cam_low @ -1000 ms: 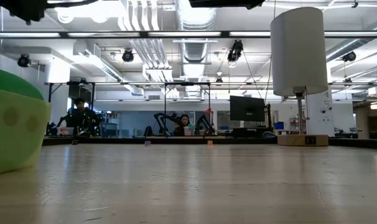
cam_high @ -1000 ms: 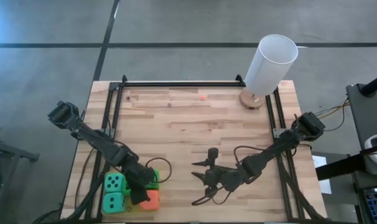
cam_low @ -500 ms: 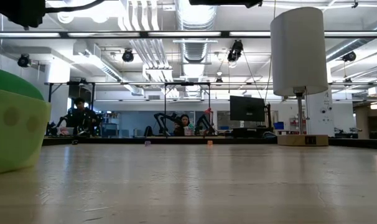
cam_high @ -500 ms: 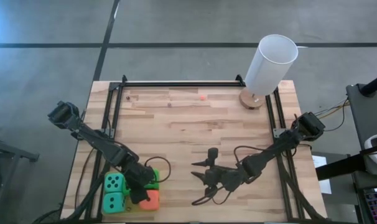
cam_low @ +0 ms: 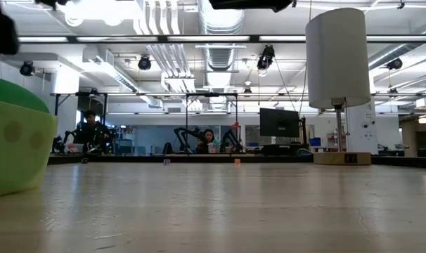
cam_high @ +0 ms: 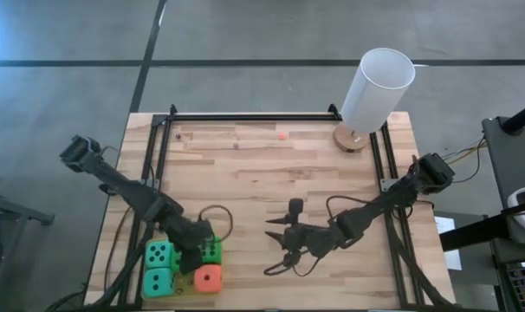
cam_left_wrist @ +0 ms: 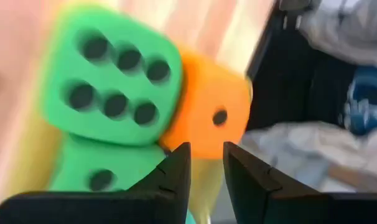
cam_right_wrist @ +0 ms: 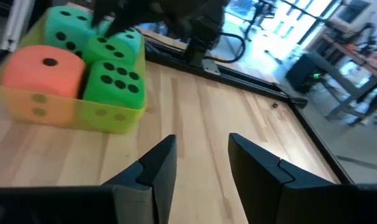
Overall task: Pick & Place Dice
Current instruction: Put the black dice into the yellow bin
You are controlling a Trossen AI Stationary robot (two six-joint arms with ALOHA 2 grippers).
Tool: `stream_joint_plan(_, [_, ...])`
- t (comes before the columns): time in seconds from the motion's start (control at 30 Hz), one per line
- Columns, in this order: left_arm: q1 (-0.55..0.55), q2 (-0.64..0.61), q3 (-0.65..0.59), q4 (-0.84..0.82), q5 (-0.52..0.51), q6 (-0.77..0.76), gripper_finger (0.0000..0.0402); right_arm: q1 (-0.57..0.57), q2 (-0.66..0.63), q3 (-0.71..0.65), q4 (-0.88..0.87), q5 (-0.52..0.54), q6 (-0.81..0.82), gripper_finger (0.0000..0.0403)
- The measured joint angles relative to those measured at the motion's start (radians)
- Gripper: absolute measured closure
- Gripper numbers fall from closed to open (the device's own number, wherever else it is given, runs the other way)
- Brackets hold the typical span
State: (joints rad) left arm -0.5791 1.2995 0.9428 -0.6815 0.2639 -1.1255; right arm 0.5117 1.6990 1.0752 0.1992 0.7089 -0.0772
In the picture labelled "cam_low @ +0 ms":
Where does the black background frame stand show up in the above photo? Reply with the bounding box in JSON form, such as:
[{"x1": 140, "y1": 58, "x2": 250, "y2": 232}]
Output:
[{"x1": 50, "y1": 91, "x2": 239, "y2": 155}]

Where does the white lamp with wooden base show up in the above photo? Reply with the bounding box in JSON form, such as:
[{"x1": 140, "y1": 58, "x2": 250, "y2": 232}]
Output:
[{"x1": 305, "y1": 7, "x2": 372, "y2": 166}]

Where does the person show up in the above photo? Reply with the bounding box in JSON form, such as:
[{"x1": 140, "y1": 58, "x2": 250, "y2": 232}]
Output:
[
  {"x1": 197, "y1": 129, "x2": 217, "y2": 155},
  {"x1": 72, "y1": 110, "x2": 117, "y2": 155}
]

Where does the black overhead camera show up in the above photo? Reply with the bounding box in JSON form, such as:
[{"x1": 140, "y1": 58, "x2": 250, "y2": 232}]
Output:
[{"x1": 257, "y1": 44, "x2": 276, "y2": 70}]

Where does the black computer monitor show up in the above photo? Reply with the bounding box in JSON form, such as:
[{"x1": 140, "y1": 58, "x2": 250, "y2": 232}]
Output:
[{"x1": 259, "y1": 108, "x2": 302, "y2": 138}]

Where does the yellow translucent plastic bin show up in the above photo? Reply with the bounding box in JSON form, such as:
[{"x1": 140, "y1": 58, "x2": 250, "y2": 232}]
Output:
[{"x1": 0, "y1": 97, "x2": 58, "y2": 200}]

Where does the green foam die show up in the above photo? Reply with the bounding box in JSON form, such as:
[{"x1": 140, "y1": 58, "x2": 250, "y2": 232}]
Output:
[{"x1": 0, "y1": 75, "x2": 56, "y2": 190}]

